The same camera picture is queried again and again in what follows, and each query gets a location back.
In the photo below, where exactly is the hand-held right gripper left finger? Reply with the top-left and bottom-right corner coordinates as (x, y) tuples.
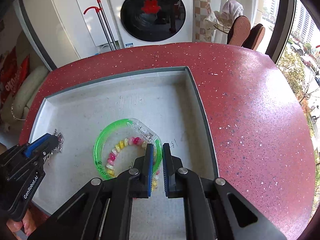
(27, 144), (154, 240)

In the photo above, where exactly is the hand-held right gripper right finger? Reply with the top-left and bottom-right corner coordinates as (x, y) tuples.
(162, 143), (288, 240)

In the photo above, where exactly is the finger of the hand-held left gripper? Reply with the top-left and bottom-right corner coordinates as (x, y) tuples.
(23, 133), (60, 158)

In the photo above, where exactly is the silver rhinestone hair clip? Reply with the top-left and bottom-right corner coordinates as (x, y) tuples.
(44, 129), (64, 165)

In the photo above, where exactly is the colourful bead bracelet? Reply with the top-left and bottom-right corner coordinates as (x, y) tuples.
(106, 137), (160, 190)

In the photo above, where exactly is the green translucent bangle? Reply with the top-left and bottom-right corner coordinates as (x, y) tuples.
(94, 118), (162, 180)

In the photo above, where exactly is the grey cardboard tray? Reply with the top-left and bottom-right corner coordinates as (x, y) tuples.
(29, 66), (220, 240)

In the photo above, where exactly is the person's left hand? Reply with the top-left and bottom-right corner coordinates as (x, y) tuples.
(6, 209), (37, 238)

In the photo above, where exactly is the cream leather sofa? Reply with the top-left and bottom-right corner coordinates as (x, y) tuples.
(0, 30), (49, 133)

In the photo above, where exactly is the red printed cushion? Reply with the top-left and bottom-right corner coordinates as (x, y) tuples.
(0, 46), (30, 103)

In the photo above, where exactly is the white tall cabinet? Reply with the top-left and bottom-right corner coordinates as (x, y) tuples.
(21, 0), (120, 68)

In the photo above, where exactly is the beige crumpled cloth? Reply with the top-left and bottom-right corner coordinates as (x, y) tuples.
(203, 11), (229, 43)

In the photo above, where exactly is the white front-load washing machine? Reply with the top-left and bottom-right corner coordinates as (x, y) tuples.
(104, 0), (194, 49)

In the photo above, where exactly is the brown-soled dark shoe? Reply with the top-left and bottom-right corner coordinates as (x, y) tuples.
(242, 24), (266, 51)
(227, 15), (251, 47)

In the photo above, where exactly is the checkered hanging cloth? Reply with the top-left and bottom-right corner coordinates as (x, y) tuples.
(192, 0), (213, 42)

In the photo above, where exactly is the pale pink towel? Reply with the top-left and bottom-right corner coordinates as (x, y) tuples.
(220, 0), (244, 20)

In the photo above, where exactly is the dark grey door frame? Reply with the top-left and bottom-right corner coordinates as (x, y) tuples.
(16, 0), (57, 72)

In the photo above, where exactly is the red-handled metal mop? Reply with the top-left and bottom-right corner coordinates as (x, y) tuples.
(84, 0), (118, 52)

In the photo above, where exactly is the dark window frame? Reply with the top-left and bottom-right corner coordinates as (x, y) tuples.
(265, 0), (298, 64)

